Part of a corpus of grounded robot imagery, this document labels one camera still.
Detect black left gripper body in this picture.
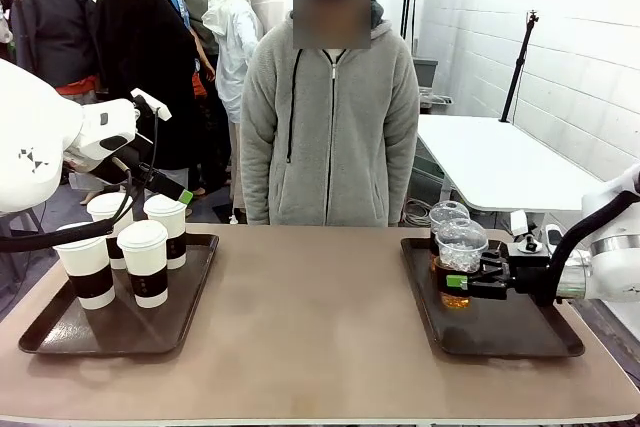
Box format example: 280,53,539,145
91,94,158,185

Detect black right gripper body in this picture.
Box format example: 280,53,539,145
505,252,557,307

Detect white lidded paper coffee cup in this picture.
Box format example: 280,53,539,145
116,219,170,310
85,191,135,271
142,193,188,271

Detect clear iced coffee cup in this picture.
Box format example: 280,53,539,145
428,199,472,258
432,217,490,310

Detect dark brown plastic tray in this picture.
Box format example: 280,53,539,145
399,236,586,359
18,226,220,357

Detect mannequin in black yellow-collared coat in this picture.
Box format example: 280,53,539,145
93,0,202,198

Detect white folding table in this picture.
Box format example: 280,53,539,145
416,114,607,214

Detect lidless white paper cup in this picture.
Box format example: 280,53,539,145
52,221,117,311

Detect green crate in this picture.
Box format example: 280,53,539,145
408,138,447,189

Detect mannequin in white hooded shirt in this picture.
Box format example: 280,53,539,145
201,0,266,213

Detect mannequin in dark grey jacket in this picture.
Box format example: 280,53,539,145
10,0,101,98

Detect mannequin in olive shirt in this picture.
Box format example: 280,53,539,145
178,0,221,59

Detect person in grey hoodie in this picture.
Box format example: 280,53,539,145
239,0,422,228

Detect black tripod stand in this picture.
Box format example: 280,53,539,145
499,9,541,124

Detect grey bin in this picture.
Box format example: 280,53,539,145
411,57,440,109

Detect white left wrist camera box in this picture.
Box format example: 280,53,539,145
130,87,173,122

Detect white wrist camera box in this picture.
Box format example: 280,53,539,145
130,87,173,122
509,209,544,255

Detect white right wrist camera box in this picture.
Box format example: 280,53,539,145
509,209,544,255

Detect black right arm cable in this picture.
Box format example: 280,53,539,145
536,188,640,306

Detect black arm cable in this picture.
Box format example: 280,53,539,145
0,106,161,254
536,188,640,306

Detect coiled floor cables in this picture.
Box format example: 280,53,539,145
401,198,435,228

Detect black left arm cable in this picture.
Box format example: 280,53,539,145
0,106,161,254

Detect black metal stand frame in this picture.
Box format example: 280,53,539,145
0,207,47,294

